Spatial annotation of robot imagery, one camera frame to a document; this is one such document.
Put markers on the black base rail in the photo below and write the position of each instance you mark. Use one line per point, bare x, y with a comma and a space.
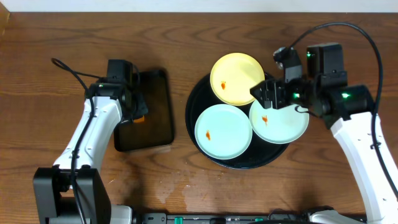
162, 218

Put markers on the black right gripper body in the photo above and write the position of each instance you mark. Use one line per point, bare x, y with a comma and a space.
297, 91

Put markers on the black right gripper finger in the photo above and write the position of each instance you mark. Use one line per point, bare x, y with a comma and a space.
261, 97
260, 86

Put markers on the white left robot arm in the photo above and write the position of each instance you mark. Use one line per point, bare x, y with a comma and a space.
71, 191

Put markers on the black round tray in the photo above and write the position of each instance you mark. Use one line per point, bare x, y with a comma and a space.
258, 154

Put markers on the light green plate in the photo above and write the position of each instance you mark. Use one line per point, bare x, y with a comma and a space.
223, 132
278, 126

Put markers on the yellow plate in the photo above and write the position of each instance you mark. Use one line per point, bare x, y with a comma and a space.
232, 77

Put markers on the black rectangular water tray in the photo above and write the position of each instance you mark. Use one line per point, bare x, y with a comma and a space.
158, 127

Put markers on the orange green sponge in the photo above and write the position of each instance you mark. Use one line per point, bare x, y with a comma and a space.
139, 120

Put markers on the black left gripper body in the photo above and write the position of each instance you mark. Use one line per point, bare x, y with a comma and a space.
138, 109

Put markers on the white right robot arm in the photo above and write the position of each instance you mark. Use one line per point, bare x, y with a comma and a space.
347, 113

